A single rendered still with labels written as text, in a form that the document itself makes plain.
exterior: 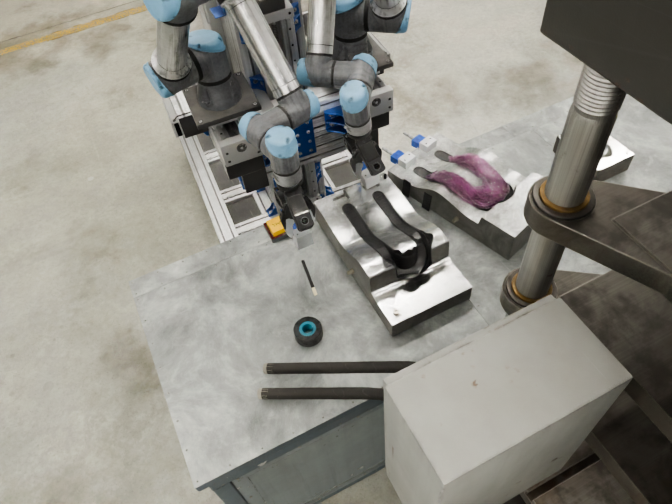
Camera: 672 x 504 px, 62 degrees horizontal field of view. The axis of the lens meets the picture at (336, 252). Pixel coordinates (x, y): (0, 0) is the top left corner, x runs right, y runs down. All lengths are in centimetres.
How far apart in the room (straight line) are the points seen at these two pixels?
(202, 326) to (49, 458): 116
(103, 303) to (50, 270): 40
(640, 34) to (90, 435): 239
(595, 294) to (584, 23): 58
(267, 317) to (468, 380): 95
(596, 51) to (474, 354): 41
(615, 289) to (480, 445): 50
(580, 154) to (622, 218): 14
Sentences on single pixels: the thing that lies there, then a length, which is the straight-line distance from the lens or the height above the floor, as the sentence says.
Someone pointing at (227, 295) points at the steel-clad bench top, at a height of 80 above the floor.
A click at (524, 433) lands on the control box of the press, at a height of 147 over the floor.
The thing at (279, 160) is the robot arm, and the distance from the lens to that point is 141.
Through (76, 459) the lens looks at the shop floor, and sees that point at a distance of 260.
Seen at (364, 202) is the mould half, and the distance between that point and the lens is 177.
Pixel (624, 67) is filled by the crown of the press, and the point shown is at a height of 183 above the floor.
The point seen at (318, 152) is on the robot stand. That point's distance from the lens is 221.
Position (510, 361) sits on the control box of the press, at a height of 147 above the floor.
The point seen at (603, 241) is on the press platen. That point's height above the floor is 154.
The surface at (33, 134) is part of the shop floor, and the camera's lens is 410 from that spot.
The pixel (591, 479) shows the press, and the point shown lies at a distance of 154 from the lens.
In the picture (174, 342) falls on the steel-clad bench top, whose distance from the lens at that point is 169.
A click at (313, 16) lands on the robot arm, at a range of 163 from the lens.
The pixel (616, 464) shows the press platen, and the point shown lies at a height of 104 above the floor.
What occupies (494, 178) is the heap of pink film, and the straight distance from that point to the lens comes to 186.
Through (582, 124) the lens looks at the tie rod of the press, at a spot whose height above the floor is 170.
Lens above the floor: 219
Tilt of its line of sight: 52 degrees down
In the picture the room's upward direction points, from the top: 7 degrees counter-clockwise
